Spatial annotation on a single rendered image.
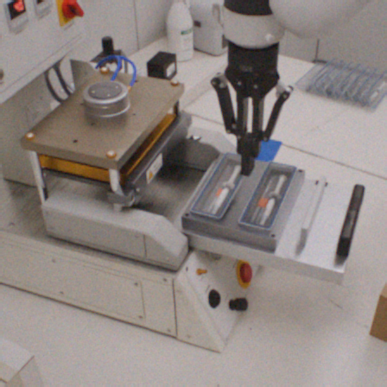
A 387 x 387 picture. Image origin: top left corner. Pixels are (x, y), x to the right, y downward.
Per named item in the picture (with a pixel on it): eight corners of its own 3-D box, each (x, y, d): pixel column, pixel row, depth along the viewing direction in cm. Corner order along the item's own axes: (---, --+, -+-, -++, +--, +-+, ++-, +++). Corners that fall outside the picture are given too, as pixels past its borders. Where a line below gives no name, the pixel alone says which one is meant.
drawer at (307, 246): (170, 244, 99) (168, 211, 94) (214, 174, 115) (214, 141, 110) (340, 288, 91) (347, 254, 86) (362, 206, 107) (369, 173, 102)
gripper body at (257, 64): (216, 44, 81) (216, 102, 87) (274, 54, 78) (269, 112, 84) (235, 25, 86) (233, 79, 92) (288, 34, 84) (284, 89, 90)
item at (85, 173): (42, 173, 100) (32, 127, 94) (104, 112, 117) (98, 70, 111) (130, 194, 96) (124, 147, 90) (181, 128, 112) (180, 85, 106)
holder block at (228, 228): (181, 227, 97) (180, 216, 95) (221, 162, 111) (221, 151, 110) (275, 250, 92) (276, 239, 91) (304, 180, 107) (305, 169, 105)
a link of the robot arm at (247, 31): (275, 18, 74) (273, 57, 78) (301, -12, 83) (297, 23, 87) (188, 5, 78) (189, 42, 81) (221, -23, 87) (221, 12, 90)
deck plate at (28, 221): (-50, 216, 106) (-52, 212, 106) (52, 123, 131) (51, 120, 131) (175, 280, 94) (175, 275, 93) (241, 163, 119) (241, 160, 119)
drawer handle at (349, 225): (335, 254, 92) (339, 236, 89) (351, 199, 103) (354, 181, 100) (347, 257, 91) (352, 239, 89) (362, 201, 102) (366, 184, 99)
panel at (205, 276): (225, 345, 104) (181, 269, 95) (270, 238, 126) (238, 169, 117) (234, 345, 103) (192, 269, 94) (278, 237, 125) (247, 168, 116)
